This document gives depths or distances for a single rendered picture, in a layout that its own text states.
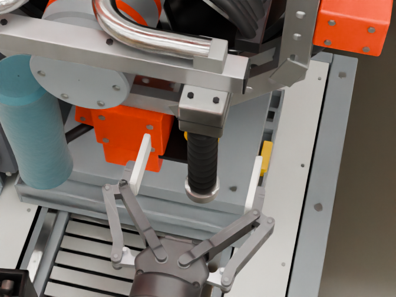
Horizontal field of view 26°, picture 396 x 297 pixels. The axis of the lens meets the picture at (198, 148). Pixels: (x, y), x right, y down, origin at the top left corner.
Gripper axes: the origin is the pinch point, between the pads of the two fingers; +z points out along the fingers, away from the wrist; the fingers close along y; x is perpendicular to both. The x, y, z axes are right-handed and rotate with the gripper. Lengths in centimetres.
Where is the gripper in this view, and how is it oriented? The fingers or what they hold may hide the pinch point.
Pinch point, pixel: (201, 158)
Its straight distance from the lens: 102.2
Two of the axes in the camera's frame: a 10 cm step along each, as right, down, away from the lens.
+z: 2.2, -8.4, 5.0
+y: 9.7, 1.9, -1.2
